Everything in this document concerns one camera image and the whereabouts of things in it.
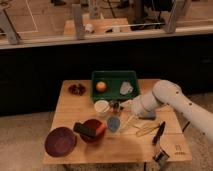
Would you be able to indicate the blue plastic cup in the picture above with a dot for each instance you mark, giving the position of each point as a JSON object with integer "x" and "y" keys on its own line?
{"x": 113, "y": 123}

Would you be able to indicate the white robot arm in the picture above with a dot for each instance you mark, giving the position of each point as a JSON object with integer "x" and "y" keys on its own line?
{"x": 165, "y": 92}

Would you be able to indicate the red orange pepper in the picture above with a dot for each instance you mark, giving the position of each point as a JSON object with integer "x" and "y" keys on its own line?
{"x": 100, "y": 129}

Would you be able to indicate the red bowl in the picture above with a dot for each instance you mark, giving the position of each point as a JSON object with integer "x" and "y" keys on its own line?
{"x": 95, "y": 125}

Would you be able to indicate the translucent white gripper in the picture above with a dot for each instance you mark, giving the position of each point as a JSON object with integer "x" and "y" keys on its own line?
{"x": 126, "y": 106}

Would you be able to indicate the purple plate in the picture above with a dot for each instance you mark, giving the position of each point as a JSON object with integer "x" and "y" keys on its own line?
{"x": 60, "y": 142}

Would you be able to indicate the blue sponge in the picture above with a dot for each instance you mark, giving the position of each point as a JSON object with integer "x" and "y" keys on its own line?
{"x": 149, "y": 116}

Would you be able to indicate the wooden background table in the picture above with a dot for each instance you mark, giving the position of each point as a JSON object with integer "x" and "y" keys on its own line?
{"x": 100, "y": 25}

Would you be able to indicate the metal table clamp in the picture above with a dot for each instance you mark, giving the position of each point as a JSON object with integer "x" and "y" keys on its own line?
{"x": 161, "y": 158}

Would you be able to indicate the black marker pen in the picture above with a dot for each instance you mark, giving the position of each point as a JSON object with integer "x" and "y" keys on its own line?
{"x": 159, "y": 133}

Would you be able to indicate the green plastic tray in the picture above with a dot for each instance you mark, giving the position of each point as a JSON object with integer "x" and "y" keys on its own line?
{"x": 114, "y": 80}

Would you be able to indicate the orange fruit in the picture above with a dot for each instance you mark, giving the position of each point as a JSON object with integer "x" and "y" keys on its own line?
{"x": 101, "y": 86}

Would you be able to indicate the dark grape bunch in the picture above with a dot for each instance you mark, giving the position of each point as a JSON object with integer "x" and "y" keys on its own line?
{"x": 77, "y": 89}

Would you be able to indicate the small metal cup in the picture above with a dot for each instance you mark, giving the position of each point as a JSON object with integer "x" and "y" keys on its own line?
{"x": 115, "y": 105}

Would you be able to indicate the black rectangular block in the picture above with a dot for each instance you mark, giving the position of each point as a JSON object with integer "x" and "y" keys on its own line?
{"x": 84, "y": 130}

